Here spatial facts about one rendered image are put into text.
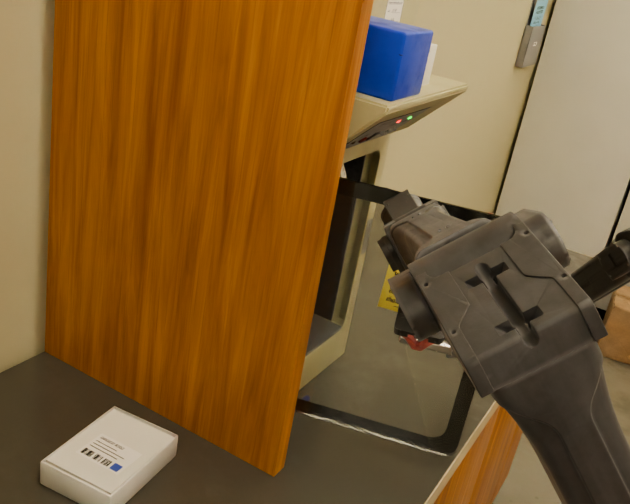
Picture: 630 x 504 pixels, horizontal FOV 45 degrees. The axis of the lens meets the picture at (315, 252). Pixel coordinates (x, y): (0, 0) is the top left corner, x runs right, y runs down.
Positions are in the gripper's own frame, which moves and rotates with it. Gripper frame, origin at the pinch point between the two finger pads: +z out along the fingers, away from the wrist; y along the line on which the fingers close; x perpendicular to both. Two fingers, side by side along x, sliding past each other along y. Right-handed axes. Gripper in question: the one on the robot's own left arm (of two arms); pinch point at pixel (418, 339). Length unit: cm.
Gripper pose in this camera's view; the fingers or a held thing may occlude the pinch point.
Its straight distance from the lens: 108.2
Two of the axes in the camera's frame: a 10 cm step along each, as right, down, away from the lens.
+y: -2.7, 7.5, -6.0
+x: 9.6, 2.1, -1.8
